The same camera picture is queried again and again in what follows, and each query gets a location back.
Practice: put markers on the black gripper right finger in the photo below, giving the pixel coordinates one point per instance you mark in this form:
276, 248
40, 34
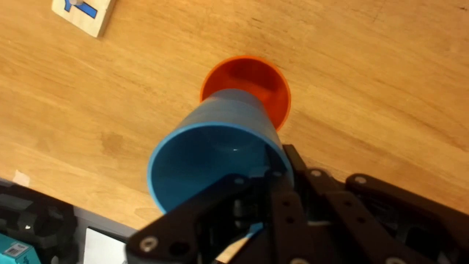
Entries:
381, 223

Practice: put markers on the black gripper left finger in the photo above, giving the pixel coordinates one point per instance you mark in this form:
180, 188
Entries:
199, 229

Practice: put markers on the orange plastic cup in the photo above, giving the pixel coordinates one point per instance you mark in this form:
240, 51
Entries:
257, 76

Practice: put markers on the wooden block with blue mark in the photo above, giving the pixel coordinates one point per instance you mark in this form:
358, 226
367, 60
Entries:
88, 14

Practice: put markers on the black and teal robot base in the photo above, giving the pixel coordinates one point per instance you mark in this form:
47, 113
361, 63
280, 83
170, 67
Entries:
43, 221

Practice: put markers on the blue plastic cup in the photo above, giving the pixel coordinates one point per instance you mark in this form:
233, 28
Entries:
227, 133

